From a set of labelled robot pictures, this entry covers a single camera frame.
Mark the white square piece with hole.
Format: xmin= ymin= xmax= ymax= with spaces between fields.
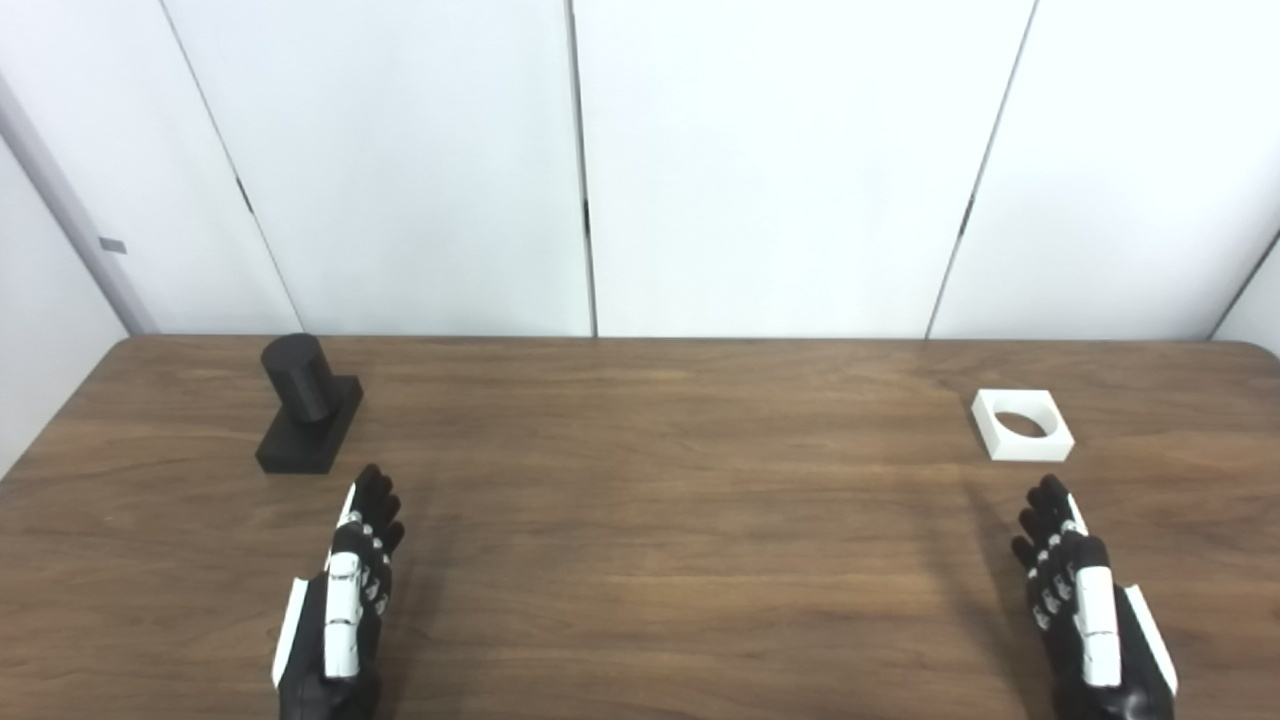
xmin=971 ymin=389 xmax=1076 ymax=463

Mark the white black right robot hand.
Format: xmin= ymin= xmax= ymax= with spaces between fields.
xmin=1011 ymin=474 xmax=1179 ymax=720

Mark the black peg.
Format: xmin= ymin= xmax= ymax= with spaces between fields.
xmin=255 ymin=333 xmax=364 ymax=475

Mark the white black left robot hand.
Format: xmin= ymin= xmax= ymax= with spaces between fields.
xmin=272 ymin=463 xmax=406 ymax=720

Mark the grey wall post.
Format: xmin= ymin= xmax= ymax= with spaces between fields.
xmin=0 ymin=70 xmax=161 ymax=336

